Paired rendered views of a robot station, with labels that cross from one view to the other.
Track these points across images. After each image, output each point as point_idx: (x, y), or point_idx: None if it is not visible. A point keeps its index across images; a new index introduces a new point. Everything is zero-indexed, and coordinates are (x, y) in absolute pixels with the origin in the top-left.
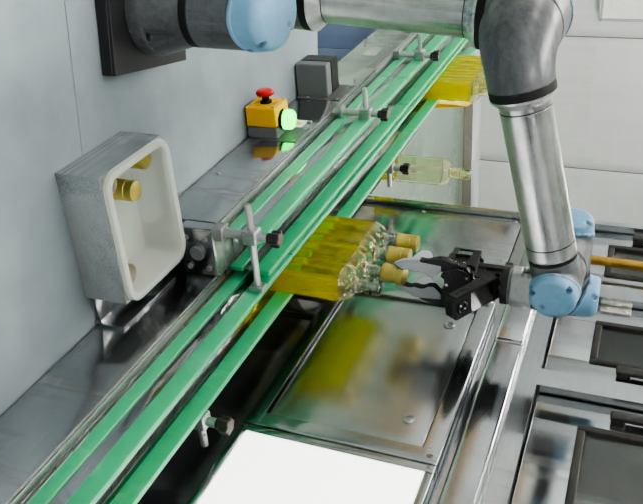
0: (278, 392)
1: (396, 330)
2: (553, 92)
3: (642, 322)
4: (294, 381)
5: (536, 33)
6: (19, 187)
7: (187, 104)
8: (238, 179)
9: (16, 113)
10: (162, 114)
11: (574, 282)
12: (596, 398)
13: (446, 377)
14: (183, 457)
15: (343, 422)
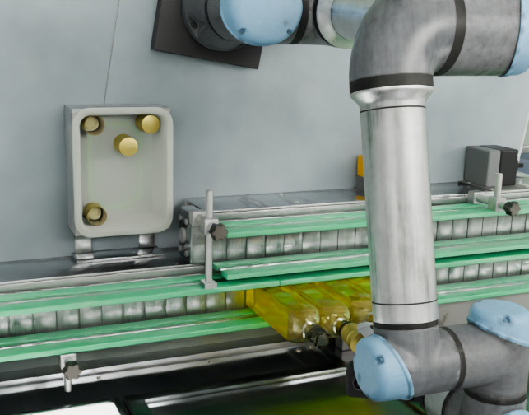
0: (176, 394)
1: (348, 412)
2: (400, 86)
3: None
4: (203, 397)
5: (392, 11)
6: (20, 99)
7: (264, 118)
8: (283, 200)
9: (37, 41)
10: (223, 112)
11: (396, 356)
12: None
13: None
14: (68, 403)
15: None
